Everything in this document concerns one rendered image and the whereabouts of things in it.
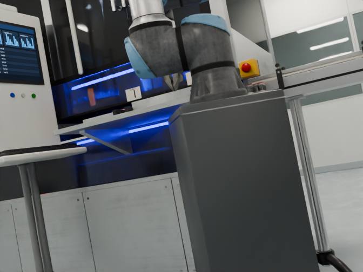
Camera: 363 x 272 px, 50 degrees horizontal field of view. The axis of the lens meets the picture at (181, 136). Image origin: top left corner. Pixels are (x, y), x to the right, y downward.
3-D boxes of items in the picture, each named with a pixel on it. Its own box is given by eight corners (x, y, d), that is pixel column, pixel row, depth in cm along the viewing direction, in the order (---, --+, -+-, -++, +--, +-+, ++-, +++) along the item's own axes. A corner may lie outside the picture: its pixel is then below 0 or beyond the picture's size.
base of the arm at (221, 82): (256, 95, 95) (248, 55, 95) (196, 105, 92) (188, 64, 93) (239, 104, 110) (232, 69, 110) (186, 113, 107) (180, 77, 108)
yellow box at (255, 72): (245, 79, 177) (242, 64, 178) (261, 75, 174) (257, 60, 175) (240, 78, 170) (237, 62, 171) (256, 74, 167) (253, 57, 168)
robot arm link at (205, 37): (236, 57, 95) (225, 3, 95) (181, 68, 96) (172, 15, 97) (234, 67, 107) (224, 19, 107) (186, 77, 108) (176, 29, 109)
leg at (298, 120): (318, 262, 181) (285, 100, 185) (338, 260, 177) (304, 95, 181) (315, 268, 173) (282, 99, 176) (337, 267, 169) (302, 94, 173)
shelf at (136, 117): (119, 131, 209) (118, 128, 210) (243, 102, 180) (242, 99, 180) (54, 135, 166) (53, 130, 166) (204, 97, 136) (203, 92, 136)
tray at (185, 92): (172, 112, 183) (171, 104, 183) (224, 100, 171) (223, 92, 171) (133, 111, 152) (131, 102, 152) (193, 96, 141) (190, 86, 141)
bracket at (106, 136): (128, 154, 198) (123, 129, 199) (133, 153, 197) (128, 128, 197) (84, 161, 167) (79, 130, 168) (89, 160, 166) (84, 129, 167)
